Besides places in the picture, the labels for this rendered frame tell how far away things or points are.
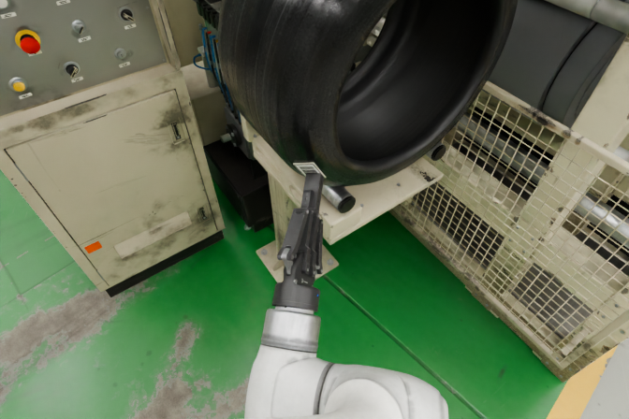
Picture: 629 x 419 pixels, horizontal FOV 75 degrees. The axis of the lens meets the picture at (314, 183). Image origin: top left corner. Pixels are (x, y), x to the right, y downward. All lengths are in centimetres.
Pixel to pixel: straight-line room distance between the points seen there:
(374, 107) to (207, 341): 112
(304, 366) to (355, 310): 112
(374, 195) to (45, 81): 91
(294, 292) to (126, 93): 86
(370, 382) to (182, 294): 137
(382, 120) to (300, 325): 59
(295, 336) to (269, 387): 8
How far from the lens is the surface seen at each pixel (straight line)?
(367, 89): 111
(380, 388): 57
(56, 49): 129
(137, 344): 183
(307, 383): 63
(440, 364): 173
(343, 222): 92
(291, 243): 66
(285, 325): 65
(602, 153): 104
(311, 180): 74
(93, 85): 135
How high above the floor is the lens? 158
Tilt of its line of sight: 48 degrees down
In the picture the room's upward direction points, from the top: straight up
